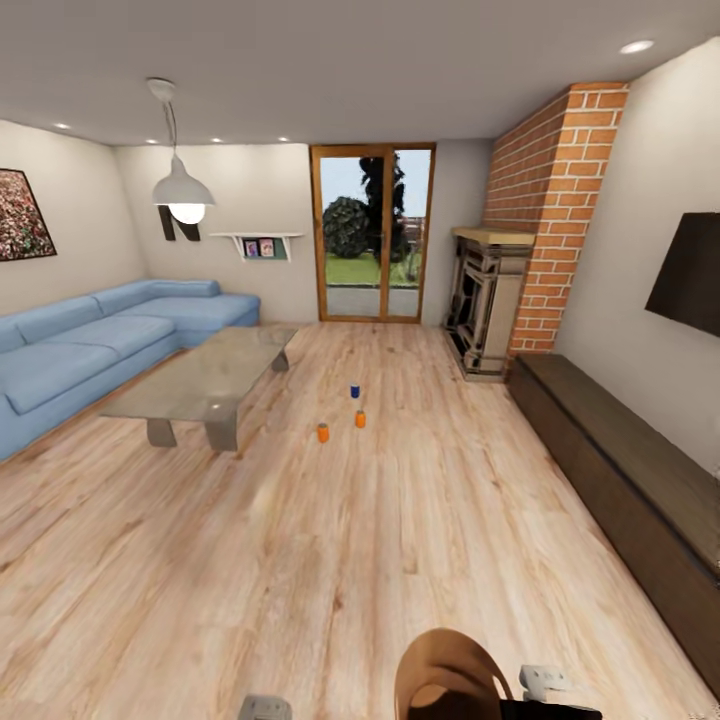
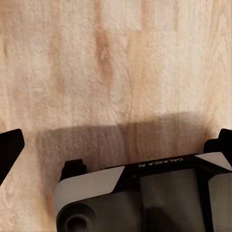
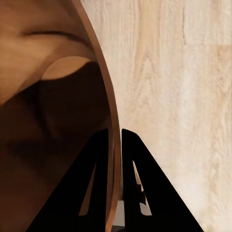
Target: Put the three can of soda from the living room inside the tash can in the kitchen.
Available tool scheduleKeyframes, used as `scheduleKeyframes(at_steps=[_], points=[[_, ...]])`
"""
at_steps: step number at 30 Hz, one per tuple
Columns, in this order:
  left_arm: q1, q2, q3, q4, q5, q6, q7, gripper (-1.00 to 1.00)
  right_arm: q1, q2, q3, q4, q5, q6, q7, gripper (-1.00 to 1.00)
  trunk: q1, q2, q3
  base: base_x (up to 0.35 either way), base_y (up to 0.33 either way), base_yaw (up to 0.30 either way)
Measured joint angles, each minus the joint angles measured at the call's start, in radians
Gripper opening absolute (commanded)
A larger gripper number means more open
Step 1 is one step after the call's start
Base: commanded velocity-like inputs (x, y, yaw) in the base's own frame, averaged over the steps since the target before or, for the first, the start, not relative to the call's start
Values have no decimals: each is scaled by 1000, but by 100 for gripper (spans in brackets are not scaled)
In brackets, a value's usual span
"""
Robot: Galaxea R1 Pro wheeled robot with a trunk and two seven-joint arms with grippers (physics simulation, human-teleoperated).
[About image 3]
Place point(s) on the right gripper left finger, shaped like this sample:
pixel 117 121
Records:
pixel 60 213

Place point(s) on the trash can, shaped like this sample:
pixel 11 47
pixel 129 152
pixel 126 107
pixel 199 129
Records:
pixel 55 93

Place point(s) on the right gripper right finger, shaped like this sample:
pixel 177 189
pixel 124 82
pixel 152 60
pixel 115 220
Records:
pixel 169 212

